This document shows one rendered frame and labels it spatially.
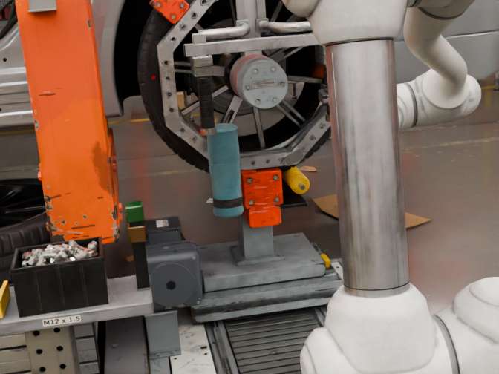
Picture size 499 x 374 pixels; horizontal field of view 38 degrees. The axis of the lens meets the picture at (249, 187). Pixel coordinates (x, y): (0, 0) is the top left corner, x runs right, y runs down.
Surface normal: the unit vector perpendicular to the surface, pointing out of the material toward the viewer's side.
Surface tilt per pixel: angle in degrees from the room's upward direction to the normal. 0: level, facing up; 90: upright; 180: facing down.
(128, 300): 0
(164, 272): 90
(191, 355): 0
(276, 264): 0
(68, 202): 90
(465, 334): 36
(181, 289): 90
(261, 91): 90
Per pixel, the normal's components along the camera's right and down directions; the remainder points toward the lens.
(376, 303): -0.17, -0.55
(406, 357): 0.18, 0.01
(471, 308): -0.66, -0.48
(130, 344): -0.07, -0.96
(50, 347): 0.18, 0.27
